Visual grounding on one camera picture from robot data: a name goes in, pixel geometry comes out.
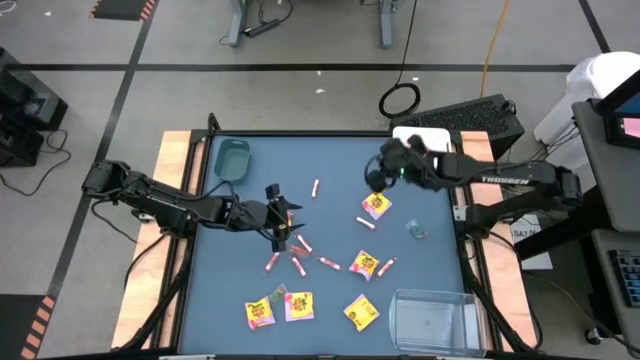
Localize black tilted monitor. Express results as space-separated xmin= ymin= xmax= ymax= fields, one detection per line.
xmin=594 ymin=69 xmax=640 ymax=151

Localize grey desk leg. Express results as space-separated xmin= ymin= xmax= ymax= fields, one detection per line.
xmin=377 ymin=0 xmax=396 ymax=50
xmin=227 ymin=0 xmax=250 ymax=49

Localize white paper sheet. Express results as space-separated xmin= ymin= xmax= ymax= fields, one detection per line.
xmin=509 ymin=214 xmax=554 ymax=272

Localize teal plastic bin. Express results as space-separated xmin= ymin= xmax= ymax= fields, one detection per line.
xmin=213 ymin=138 xmax=252 ymax=184

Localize white plastic bin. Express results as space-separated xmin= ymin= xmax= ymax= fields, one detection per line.
xmin=392 ymin=126 xmax=455 ymax=169

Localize light wooden table side board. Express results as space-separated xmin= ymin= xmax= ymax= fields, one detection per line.
xmin=110 ymin=130 xmax=206 ymax=350
xmin=452 ymin=130 xmax=539 ymax=351

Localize grey desk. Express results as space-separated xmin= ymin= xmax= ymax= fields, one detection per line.
xmin=591 ymin=228 xmax=640 ymax=351
xmin=571 ymin=97 xmax=640 ymax=234

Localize black equipment boxes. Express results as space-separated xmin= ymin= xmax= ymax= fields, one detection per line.
xmin=0 ymin=47 xmax=70 ymax=168

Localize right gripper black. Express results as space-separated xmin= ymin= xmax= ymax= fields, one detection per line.
xmin=372 ymin=133 xmax=445 ymax=195

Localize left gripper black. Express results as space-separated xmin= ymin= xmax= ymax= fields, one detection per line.
xmin=227 ymin=183 xmax=306 ymax=253

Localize white bulky cover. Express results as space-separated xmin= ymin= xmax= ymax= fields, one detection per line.
xmin=532 ymin=50 xmax=640 ymax=147

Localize black power strip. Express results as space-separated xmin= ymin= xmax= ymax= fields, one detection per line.
xmin=243 ymin=18 xmax=281 ymax=39

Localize yellow hanging cable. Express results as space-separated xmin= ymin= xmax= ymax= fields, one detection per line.
xmin=479 ymin=0 xmax=512 ymax=99

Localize clear plastic bin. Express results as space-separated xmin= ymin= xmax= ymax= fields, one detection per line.
xmin=388 ymin=288 xmax=487 ymax=358

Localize black perforated computer case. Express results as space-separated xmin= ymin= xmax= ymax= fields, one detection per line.
xmin=388 ymin=93 xmax=526 ymax=160

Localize black hanging cable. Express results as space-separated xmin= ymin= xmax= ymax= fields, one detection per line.
xmin=377 ymin=0 xmax=423 ymax=120

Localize black keyboard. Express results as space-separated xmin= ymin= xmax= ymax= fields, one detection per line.
xmin=607 ymin=248 xmax=640 ymax=309

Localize black floor cable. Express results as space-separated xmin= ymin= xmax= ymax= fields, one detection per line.
xmin=0 ymin=128 xmax=73 ymax=198

